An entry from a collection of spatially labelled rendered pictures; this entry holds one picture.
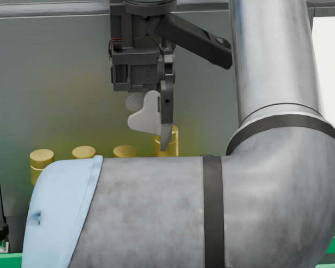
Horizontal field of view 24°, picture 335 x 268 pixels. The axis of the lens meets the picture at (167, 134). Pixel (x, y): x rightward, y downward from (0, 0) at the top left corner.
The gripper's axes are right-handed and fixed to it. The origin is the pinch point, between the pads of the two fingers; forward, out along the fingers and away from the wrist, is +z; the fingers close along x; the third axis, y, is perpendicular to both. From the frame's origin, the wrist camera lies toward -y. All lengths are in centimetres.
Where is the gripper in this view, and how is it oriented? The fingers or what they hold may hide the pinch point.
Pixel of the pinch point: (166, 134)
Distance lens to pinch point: 108.0
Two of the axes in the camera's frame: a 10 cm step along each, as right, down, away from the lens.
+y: -9.9, 0.5, -0.9
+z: 0.0, 8.8, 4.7
